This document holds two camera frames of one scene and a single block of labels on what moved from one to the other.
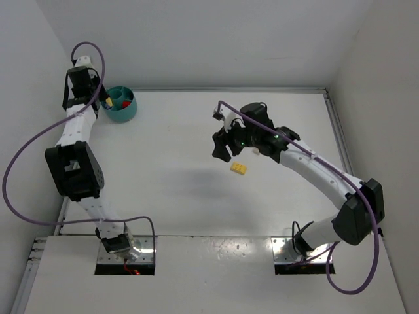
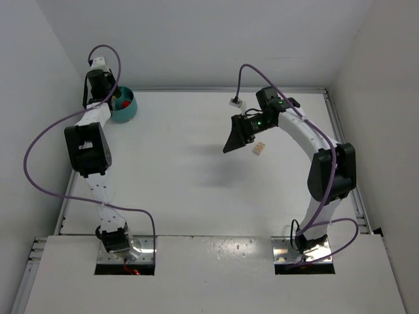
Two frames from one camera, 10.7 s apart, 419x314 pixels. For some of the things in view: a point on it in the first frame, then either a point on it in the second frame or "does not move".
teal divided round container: [120, 105] does not move
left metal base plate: [147, 253] does not move
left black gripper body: [101, 99] to [115, 93]
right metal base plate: [284, 252] does not move
